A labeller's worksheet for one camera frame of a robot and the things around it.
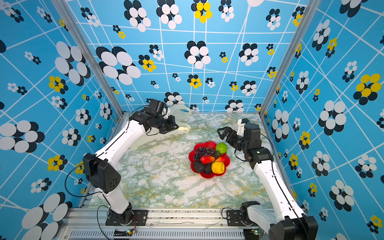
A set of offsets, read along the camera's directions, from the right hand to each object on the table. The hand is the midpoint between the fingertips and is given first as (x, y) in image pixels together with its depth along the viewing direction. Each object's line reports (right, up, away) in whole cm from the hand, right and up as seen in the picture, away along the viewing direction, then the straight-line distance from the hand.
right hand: (222, 133), depth 76 cm
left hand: (-23, +4, +3) cm, 23 cm away
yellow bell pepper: (-1, -19, +6) cm, 21 cm away
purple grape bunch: (-10, -12, +13) cm, 20 cm away
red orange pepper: (-7, -16, +10) cm, 20 cm away
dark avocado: (-7, -21, +9) cm, 23 cm away
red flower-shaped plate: (-3, -9, +20) cm, 22 cm away
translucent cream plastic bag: (-28, +14, +36) cm, 47 cm away
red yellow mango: (+3, -17, +15) cm, 22 cm away
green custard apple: (+2, -9, +13) cm, 16 cm away
